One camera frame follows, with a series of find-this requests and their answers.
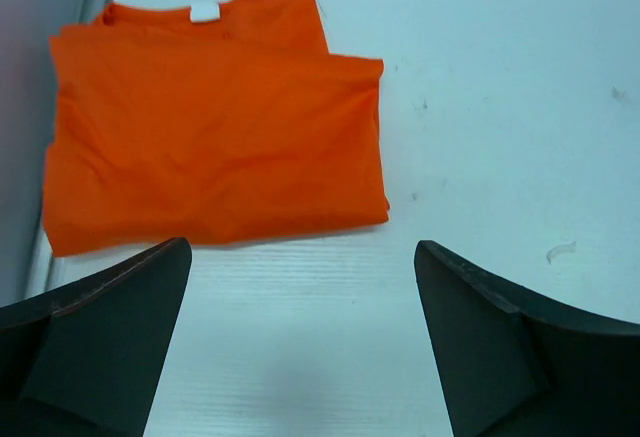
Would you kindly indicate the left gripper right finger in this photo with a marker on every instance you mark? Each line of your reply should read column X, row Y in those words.
column 513, row 362

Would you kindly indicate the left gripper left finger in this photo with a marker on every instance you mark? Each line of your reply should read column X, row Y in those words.
column 85, row 359

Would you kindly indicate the orange t shirt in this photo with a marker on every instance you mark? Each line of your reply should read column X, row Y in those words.
column 243, row 127

